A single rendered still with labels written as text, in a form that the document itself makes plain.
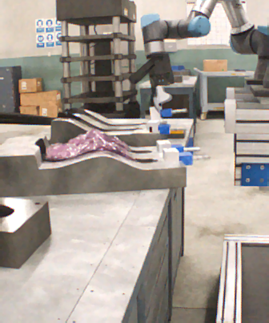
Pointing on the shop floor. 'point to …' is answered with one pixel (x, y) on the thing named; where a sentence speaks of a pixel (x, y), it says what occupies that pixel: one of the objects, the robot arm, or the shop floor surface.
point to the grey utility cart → (206, 93)
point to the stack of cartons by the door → (38, 98)
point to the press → (111, 82)
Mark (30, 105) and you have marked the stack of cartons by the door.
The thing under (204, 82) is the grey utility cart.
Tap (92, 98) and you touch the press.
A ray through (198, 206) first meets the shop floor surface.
